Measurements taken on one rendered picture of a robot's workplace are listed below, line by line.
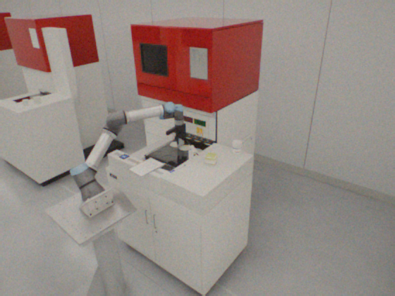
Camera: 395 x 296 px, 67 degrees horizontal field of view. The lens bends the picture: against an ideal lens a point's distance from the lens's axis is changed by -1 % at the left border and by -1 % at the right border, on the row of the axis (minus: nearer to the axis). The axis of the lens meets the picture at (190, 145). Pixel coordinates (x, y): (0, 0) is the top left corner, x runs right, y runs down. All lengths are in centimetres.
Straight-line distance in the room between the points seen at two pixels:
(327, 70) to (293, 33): 53
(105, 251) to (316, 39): 274
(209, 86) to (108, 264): 144
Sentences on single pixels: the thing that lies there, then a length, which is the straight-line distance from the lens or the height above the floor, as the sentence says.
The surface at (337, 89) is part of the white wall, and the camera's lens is 345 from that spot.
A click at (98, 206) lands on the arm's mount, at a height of 86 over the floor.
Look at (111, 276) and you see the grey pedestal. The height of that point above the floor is 25.
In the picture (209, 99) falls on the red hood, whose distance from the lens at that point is 222.
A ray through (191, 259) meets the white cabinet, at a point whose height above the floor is 38.
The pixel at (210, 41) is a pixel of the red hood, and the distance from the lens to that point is 212.
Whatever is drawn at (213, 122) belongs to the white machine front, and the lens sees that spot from 233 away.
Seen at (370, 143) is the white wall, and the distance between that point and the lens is 355.
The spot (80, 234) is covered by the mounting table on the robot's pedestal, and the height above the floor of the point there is 82.
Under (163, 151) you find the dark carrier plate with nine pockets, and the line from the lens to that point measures 242.
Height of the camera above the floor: 203
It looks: 27 degrees down
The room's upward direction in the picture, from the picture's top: 2 degrees counter-clockwise
